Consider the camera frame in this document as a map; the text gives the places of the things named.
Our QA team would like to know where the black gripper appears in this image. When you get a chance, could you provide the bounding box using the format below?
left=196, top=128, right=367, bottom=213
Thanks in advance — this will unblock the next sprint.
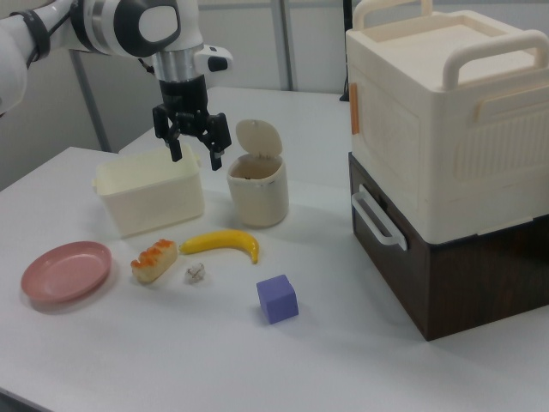
left=152, top=74, right=232, bottom=172

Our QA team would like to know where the cream trash can with lid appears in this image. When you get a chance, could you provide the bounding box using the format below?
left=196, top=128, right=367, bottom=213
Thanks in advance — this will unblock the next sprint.
left=226, top=118, right=290, bottom=228

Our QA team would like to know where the white rectangular plastic bin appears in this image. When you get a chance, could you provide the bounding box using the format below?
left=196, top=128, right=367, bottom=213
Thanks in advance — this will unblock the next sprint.
left=92, top=142, right=206, bottom=239

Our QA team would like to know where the yellow toy banana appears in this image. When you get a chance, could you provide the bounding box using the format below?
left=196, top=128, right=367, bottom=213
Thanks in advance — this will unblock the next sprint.
left=178, top=229, right=261, bottom=265

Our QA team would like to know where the toy bread with orange topping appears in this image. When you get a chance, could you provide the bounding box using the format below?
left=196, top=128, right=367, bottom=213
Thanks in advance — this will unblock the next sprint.
left=130, top=238, right=178, bottom=285

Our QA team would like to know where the crumpled white paper ball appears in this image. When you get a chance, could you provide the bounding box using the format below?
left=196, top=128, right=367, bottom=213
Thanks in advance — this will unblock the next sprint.
left=184, top=263, right=208, bottom=286

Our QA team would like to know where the purple foam cube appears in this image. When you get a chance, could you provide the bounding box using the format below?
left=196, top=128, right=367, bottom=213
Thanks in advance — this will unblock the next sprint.
left=256, top=274, right=299, bottom=325

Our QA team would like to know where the pink plastic plate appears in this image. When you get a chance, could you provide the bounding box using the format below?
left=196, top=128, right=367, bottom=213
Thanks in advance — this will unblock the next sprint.
left=20, top=240, right=113, bottom=305

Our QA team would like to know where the dark wooden drawer box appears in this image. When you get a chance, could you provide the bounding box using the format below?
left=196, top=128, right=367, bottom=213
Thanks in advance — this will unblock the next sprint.
left=347, top=152, right=549, bottom=342

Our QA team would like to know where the cream storage box with handles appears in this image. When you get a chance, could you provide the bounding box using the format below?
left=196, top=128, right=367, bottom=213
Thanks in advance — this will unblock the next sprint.
left=345, top=0, right=549, bottom=245

